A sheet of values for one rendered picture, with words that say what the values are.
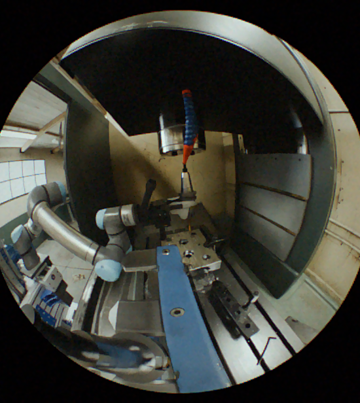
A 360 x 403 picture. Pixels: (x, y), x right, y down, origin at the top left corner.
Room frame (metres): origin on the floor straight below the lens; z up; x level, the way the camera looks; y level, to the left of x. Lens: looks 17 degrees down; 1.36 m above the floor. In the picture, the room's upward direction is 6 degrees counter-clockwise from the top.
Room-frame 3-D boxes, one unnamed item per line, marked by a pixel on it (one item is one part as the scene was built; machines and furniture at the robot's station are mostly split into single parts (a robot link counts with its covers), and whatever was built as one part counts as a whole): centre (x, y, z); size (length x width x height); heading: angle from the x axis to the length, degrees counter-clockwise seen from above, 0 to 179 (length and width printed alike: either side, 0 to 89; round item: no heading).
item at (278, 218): (0.47, -0.47, 1.16); 0.48 x 0.05 x 0.51; 10
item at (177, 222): (1.05, 0.09, 0.75); 0.89 x 0.67 x 0.26; 100
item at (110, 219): (0.34, 0.25, 1.21); 0.11 x 0.08 x 0.09; 99
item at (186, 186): (0.39, -0.03, 1.31); 0.04 x 0.04 x 0.07
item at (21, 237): (0.11, 0.93, 1.20); 0.13 x 0.12 x 0.14; 9
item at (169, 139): (0.39, -0.03, 1.46); 0.16 x 0.16 x 0.12
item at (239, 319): (0.12, -0.13, 0.93); 0.26 x 0.05 x 0.06; 15
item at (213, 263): (0.44, 0.00, 0.97); 0.29 x 0.23 x 0.05; 10
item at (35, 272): (0.10, 0.94, 1.01); 0.36 x 0.22 x 0.06; 100
